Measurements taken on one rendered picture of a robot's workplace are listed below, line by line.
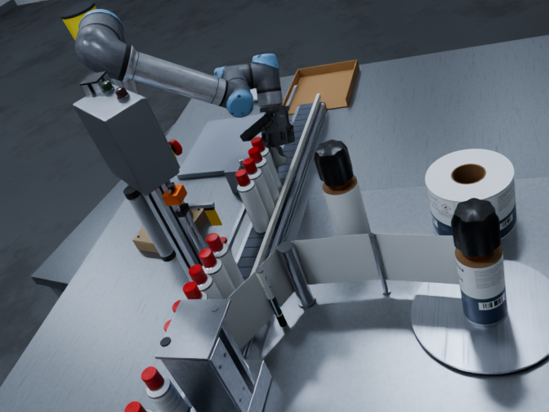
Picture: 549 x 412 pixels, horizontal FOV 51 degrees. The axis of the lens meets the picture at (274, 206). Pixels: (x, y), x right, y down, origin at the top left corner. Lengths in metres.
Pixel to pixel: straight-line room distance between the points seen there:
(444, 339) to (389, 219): 0.43
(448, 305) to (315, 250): 0.31
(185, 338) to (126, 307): 0.66
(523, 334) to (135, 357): 0.94
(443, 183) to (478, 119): 0.60
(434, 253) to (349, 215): 0.26
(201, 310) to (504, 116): 1.23
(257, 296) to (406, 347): 0.34
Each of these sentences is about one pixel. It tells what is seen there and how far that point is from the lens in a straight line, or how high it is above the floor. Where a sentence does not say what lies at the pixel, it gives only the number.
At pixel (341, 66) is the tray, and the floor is 0.85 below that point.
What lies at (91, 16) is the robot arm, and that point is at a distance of 1.68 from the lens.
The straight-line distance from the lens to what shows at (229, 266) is 1.41.
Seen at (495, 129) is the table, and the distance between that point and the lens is 1.93.
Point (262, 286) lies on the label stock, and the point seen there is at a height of 1.02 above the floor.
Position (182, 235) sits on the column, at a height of 1.04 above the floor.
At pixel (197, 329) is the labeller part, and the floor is 1.14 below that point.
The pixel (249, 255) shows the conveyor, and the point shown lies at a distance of 1.60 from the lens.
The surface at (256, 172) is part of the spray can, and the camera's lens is 1.60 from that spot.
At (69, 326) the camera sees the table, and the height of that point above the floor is 0.83.
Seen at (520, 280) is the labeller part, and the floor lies 0.89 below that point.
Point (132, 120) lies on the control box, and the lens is 1.18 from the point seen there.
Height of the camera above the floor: 1.91
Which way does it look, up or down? 36 degrees down
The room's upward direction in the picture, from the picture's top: 21 degrees counter-clockwise
